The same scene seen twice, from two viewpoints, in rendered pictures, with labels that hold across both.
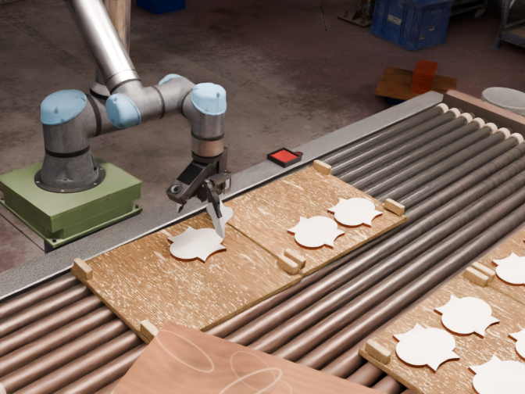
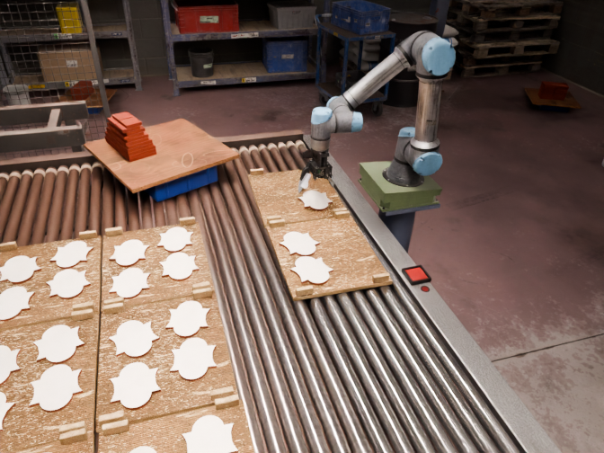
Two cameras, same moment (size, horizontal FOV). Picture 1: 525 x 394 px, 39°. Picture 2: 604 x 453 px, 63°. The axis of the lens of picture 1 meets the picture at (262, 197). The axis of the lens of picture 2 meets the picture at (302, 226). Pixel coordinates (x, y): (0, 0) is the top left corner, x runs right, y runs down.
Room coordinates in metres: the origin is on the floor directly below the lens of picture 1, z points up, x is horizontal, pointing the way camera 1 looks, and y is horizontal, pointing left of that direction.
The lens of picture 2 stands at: (2.31, -1.40, 2.04)
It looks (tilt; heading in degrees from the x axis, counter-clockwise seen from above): 35 degrees down; 119
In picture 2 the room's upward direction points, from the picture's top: 2 degrees clockwise
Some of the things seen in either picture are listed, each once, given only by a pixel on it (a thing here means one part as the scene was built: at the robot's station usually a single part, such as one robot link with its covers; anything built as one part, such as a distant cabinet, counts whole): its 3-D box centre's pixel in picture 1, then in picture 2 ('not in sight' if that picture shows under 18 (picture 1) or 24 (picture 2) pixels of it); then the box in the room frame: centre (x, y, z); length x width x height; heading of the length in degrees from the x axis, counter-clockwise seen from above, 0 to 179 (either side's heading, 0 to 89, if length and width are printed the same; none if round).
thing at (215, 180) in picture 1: (208, 172); (319, 162); (1.51, 0.13, 1.13); 0.09 x 0.08 x 0.12; 142
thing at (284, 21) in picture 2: not in sight; (291, 14); (-0.87, 3.79, 0.76); 0.50 x 0.36 x 0.24; 54
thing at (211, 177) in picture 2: not in sight; (171, 168); (0.84, -0.01, 0.97); 0.31 x 0.31 x 0.10; 71
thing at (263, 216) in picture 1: (308, 215); (324, 253); (1.69, -0.13, 0.93); 0.41 x 0.35 x 0.02; 136
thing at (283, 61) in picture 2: not in sight; (284, 52); (-0.95, 3.77, 0.32); 0.50 x 0.41 x 0.37; 44
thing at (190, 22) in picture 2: not in sight; (206, 15); (-1.55, 3.09, 0.78); 0.66 x 0.45 x 0.28; 48
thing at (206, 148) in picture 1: (206, 142); (320, 142); (1.51, 0.14, 1.22); 0.08 x 0.08 x 0.05
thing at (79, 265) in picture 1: (83, 269); not in sight; (1.35, 0.39, 0.95); 0.06 x 0.02 x 0.03; 45
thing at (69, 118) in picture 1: (67, 119); (411, 143); (1.75, 0.53, 1.12); 0.13 x 0.12 x 0.14; 132
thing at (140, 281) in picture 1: (187, 274); (295, 195); (1.39, 0.16, 0.93); 0.41 x 0.35 x 0.02; 135
